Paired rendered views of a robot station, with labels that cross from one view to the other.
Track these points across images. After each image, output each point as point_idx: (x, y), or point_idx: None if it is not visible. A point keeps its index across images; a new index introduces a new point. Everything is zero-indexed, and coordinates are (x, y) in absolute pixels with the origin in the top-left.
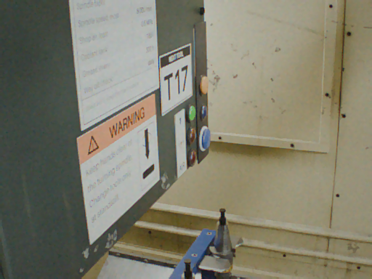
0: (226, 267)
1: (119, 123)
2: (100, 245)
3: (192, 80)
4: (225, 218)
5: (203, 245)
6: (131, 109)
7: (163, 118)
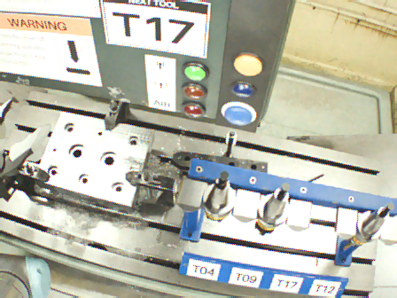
0: (341, 235)
1: (21, 20)
2: (9, 77)
3: (215, 44)
4: (385, 214)
5: (368, 205)
6: (41, 17)
7: (114, 46)
